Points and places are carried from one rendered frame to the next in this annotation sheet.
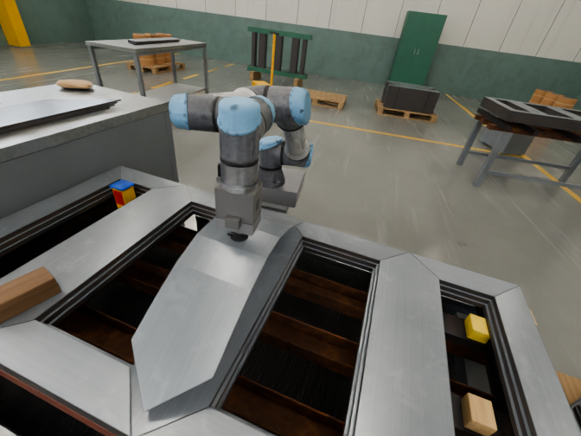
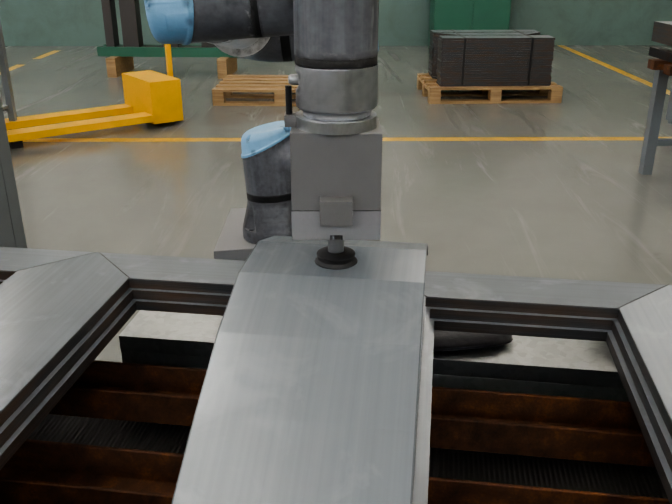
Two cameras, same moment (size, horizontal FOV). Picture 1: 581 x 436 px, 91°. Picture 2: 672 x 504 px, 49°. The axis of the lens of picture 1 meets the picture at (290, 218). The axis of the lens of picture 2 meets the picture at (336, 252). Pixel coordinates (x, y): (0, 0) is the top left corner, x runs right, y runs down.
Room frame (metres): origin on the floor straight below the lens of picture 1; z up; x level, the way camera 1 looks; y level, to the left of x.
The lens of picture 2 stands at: (-0.16, 0.21, 1.32)
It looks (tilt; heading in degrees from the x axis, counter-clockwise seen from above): 23 degrees down; 352
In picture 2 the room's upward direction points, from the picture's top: straight up
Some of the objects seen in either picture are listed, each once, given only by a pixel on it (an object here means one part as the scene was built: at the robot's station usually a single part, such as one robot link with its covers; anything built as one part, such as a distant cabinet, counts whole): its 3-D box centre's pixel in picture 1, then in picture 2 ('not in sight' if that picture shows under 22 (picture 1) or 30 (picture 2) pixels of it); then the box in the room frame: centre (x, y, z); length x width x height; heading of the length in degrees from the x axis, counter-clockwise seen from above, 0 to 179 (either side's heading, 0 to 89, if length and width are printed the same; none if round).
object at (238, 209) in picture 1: (236, 205); (333, 175); (0.50, 0.12, 1.12); 0.10 x 0.09 x 0.16; 173
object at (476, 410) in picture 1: (477, 413); not in sight; (0.30, -0.47, 0.79); 0.06 x 0.05 x 0.04; 164
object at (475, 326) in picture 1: (477, 328); not in sight; (0.53, -0.58, 0.79); 0.06 x 0.05 x 0.04; 164
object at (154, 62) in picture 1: (156, 52); not in sight; (7.98, 3.92, 0.38); 1.20 x 0.80 x 0.77; 167
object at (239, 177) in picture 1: (238, 169); (333, 89); (0.51, 0.12, 1.20); 0.08 x 0.08 x 0.05
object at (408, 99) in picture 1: (407, 100); (487, 64); (6.60, -2.16, 0.28); 1.20 x 0.80 x 0.57; 84
